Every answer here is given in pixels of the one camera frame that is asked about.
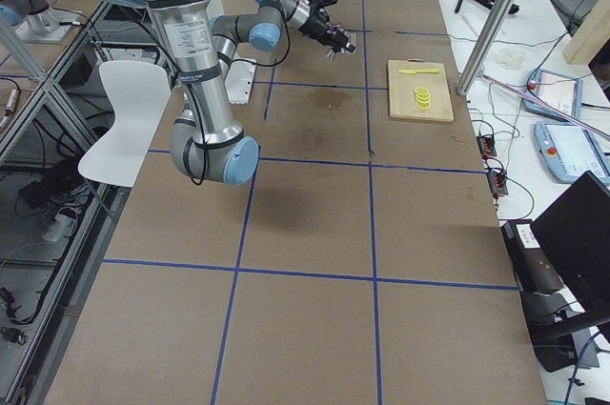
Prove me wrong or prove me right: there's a far teach pendant tablet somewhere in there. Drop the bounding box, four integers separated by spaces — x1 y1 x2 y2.
523 69 582 120

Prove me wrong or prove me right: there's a white plastic chair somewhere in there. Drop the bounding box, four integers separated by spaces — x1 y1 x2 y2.
78 60 171 188

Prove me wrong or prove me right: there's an aluminium frame post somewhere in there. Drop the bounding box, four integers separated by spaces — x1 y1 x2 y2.
457 0 515 96

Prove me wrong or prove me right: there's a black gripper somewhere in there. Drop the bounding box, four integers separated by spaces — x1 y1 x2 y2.
299 9 353 59

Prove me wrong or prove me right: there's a bamboo cutting board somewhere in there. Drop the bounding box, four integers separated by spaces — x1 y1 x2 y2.
387 60 454 123

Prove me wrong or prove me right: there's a yellow plastic knife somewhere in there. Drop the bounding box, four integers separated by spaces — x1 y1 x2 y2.
397 69 440 75

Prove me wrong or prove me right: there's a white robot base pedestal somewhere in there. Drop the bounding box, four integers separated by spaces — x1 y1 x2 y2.
225 58 256 105

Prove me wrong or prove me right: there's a teach pendant tablet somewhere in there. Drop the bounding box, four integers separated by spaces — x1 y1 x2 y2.
534 121 609 186
523 69 582 120

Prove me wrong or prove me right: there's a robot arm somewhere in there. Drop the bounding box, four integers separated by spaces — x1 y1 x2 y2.
101 0 283 185
248 0 356 57

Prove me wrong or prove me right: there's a black laptop monitor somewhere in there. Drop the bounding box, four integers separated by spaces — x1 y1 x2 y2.
532 171 609 308

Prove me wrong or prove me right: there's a near teach pendant tablet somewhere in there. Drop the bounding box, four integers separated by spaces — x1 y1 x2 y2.
534 121 609 186

